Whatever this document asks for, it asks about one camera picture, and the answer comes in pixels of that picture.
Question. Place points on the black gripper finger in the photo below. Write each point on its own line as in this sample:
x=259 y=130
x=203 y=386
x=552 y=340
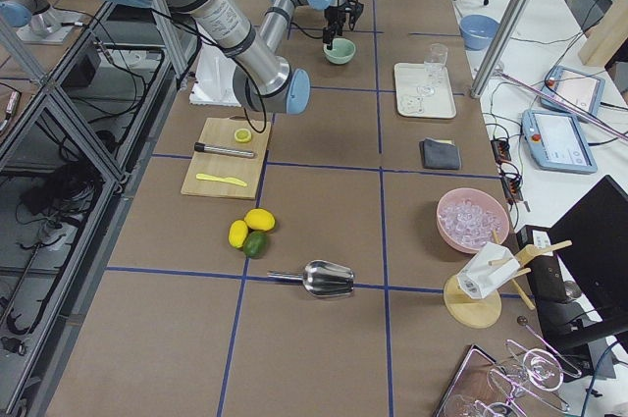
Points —
x=330 y=32

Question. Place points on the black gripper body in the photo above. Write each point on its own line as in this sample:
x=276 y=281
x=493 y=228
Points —
x=335 y=18

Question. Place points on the green bowl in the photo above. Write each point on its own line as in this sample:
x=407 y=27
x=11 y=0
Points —
x=340 y=51

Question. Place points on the blue bowl with fork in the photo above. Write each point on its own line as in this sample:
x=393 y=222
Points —
x=478 y=31

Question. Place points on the pink bowl with ice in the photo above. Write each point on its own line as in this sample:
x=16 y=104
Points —
x=468 y=218

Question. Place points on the steel ice scoop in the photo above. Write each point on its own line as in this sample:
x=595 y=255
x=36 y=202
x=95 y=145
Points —
x=321 y=278

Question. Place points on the cream bear tray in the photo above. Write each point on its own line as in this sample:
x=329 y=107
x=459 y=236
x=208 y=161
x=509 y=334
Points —
x=407 y=77

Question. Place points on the clear glass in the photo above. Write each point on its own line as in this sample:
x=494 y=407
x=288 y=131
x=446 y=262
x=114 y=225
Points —
x=434 y=65

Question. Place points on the half lemon slice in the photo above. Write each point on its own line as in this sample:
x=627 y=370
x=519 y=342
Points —
x=242 y=135

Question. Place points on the wooden cutting board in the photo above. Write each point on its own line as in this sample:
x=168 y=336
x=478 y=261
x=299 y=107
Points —
x=221 y=132

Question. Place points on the grey yellow cloth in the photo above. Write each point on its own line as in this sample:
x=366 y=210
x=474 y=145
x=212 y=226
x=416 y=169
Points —
x=439 y=155

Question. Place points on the steel muddler black cap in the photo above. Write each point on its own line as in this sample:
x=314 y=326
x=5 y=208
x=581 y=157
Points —
x=201 y=147

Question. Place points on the yellow plastic knife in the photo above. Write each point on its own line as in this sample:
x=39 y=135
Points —
x=227 y=180

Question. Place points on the yellow lemon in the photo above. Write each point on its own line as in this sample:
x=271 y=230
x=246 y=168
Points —
x=259 y=219

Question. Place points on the yellow mango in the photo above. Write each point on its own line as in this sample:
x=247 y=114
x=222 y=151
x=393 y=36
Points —
x=238 y=233

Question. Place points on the green avocado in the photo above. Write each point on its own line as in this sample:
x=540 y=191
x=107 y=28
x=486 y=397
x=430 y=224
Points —
x=255 y=244

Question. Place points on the teach pendant tablet near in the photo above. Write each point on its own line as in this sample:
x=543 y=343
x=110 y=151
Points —
x=556 y=142

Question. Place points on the teach pendant tablet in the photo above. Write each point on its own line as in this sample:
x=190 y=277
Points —
x=556 y=142
x=575 y=87

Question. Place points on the teach pendant tablet far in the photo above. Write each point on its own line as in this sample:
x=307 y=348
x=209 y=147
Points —
x=575 y=87

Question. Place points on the wooden stand with bag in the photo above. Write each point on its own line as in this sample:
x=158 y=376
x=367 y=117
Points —
x=471 y=296

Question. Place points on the black monitor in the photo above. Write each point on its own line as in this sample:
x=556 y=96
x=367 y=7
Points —
x=596 y=260

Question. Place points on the wine glasses on tray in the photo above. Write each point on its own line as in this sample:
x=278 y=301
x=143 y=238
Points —
x=524 y=383

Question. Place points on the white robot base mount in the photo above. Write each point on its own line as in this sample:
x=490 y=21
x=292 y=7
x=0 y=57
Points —
x=213 y=84

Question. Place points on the aluminium frame post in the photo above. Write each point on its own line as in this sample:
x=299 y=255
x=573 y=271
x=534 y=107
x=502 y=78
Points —
x=510 y=18

